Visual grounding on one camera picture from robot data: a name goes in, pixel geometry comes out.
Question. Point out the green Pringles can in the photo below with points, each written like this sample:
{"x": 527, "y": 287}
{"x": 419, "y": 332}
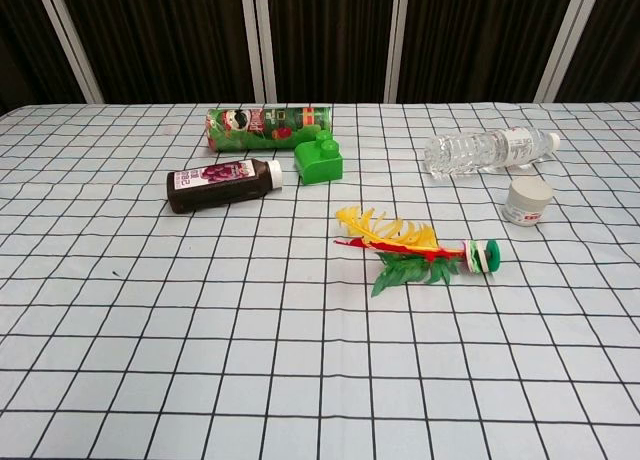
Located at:
{"x": 270, "y": 125}

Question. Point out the dark grape juice bottle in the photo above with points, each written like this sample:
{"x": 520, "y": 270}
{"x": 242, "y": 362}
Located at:
{"x": 220, "y": 185}

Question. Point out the small white jar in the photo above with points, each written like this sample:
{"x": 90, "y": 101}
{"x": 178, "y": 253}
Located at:
{"x": 527, "y": 202}

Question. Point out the dark folding screen with white frames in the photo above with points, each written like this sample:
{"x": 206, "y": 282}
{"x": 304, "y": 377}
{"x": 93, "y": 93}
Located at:
{"x": 330, "y": 40}

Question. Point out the green plastic building block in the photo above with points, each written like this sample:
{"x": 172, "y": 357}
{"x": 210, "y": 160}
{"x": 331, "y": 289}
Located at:
{"x": 320, "y": 164}

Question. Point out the white grid-pattern tablecloth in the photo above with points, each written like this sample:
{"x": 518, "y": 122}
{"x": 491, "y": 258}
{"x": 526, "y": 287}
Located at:
{"x": 250, "y": 330}

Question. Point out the clear plastic water bottle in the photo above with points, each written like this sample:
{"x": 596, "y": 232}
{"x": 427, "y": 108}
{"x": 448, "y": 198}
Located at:
{"x": 480, "y": 149}

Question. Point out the colourful feather shuttlecock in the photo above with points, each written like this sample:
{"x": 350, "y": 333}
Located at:
{"x": 425, "y": 256}

